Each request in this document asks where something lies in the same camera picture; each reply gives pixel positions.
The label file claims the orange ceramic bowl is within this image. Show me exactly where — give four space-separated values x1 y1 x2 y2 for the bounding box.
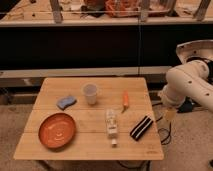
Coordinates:
38 113 76 149

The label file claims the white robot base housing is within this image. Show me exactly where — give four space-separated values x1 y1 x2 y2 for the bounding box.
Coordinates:
176 39 213 64

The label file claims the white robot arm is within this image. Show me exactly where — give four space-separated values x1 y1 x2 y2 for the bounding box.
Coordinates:
158 60 213 122

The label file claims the clear plastic bottle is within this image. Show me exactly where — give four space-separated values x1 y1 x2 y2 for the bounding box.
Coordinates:
106 109 118 147

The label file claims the clear plastic cup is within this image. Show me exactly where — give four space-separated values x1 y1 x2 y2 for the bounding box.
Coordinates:
83 83 98 105

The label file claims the blue sponge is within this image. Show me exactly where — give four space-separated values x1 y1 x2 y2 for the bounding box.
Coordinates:
56 96 77 110

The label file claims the orange object on shelf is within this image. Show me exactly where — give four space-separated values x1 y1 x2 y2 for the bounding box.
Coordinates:
105 0 139 17

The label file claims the black cable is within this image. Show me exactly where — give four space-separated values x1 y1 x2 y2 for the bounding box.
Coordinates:
152 101 173 146

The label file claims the orange handled knife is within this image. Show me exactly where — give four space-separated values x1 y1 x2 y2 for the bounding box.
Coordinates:
122 91 129 113

